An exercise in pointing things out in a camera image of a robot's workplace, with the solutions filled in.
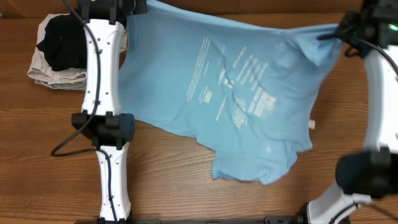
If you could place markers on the light blue printed t-shirt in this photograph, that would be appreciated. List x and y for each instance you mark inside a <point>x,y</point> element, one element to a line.
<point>244,91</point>

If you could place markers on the grey folded garment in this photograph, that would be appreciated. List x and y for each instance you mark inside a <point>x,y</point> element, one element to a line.
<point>63,86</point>

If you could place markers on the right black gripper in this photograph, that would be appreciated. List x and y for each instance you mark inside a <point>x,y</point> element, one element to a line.
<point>348,23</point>

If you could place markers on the beige folded garment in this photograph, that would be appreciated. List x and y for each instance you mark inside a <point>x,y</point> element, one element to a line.
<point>40,70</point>

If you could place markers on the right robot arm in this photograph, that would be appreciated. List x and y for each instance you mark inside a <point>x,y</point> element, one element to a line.
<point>372,174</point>

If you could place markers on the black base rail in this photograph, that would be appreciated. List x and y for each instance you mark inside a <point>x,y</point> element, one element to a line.
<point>211,221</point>

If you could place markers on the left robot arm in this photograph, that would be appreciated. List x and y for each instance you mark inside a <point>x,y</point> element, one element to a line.
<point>101,118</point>

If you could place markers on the black folded garment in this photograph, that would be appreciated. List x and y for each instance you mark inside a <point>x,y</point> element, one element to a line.
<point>64,43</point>

